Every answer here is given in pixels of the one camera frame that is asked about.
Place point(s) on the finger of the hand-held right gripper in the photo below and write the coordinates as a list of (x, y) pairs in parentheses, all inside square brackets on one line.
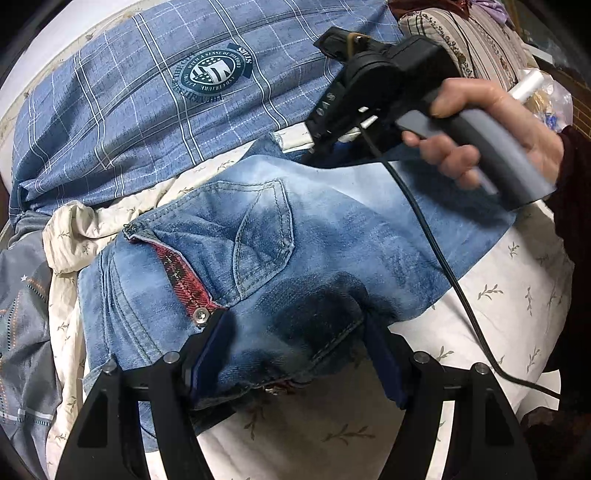
[(325, 115)]

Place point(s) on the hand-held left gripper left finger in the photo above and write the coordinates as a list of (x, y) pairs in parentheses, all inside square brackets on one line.
[(212, 350)]

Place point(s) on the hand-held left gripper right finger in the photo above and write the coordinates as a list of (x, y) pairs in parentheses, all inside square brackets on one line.
[(385, 364)]

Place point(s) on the blue denim pants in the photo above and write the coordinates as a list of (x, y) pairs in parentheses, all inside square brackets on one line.
[(323, 207)]

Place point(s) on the person's right hand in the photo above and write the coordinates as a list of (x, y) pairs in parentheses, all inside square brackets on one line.
[(485, 97)]

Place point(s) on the dark red cloth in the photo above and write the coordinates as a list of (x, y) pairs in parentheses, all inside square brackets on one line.
[(425, 7)]

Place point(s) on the striped floral pillow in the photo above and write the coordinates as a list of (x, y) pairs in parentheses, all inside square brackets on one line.
[(485, 46)]

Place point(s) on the purple cloth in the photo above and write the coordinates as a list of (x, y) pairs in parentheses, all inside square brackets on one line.
[(494, 5)]

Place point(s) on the cream leaf-print quilt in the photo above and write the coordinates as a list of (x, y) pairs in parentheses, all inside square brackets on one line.
[(508, 300)]

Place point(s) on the clear plastic bag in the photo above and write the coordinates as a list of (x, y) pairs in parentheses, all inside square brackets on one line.
[(551, 106)]

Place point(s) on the blue plaid shirt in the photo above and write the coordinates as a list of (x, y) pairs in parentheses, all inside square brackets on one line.
[(138, 115)]

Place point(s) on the grey star-print cloth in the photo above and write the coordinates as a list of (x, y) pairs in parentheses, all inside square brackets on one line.
[(23, 323)]

